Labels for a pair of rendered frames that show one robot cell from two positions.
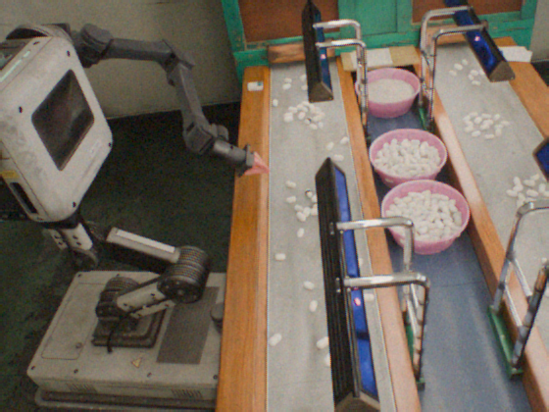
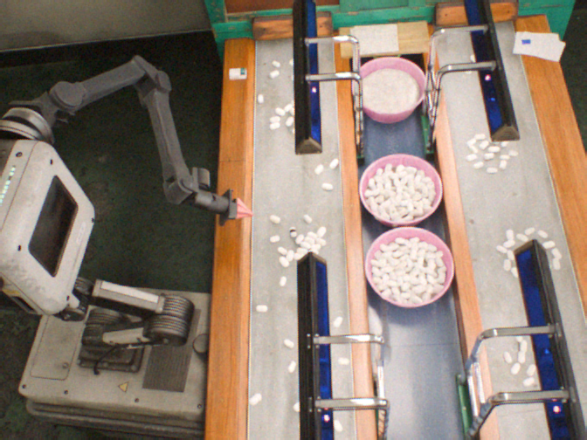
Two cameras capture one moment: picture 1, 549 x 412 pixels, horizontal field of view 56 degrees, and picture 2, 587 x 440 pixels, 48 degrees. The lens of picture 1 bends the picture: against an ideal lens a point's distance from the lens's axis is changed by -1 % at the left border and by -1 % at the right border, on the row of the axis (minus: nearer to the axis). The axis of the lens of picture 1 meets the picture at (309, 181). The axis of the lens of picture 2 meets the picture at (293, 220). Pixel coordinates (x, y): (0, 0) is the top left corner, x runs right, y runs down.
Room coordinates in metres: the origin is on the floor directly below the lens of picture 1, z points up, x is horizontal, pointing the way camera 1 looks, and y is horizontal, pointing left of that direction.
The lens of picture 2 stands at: (0.22, -0.11, 2.62)
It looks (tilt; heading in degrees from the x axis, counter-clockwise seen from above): 60 degrees down; 6
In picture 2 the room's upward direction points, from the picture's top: 11 degrees counter-clockwise
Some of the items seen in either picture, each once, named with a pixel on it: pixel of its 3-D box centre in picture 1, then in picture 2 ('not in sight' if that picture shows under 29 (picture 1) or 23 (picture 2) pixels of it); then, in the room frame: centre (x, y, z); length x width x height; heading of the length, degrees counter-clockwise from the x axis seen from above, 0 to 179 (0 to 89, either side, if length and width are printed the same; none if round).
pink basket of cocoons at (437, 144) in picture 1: (407, 162); (399, 195); (1.38, -0.35, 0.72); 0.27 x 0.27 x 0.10
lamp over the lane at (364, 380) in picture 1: (340, 263); (314, 374); (0.69, -0.04, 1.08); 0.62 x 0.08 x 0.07; 177
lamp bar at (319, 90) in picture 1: (314, 44); (305, 66); (1.66, -0.08, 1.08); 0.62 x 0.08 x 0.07; 177
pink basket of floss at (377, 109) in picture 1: (387, 94); (389, 92); (1.82, -0.37, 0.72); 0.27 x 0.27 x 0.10
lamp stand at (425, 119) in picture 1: (448, 74); (456, 94); (1.64, -0.56, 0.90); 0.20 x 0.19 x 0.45; 177
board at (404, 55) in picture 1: (379, 58); (383, 39); (2.04, -0.38, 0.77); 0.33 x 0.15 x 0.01; 87
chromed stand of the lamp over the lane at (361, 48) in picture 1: (340, 85); (334, 103); (1.66, -0.16, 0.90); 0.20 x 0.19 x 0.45; 177
